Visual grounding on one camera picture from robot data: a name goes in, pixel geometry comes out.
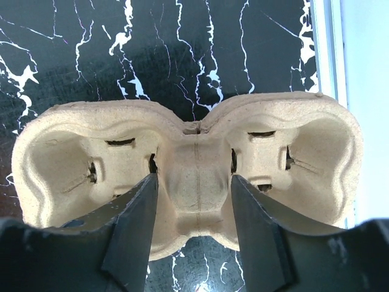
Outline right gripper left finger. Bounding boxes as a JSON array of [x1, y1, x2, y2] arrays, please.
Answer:
[[62, 173, 158, 291]]

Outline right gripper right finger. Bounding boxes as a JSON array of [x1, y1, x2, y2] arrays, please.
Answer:
[[231, 175, 344, 291]]

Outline pulp cup carrier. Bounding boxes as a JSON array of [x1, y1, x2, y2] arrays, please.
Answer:
[[11, 91, 363, 260]]

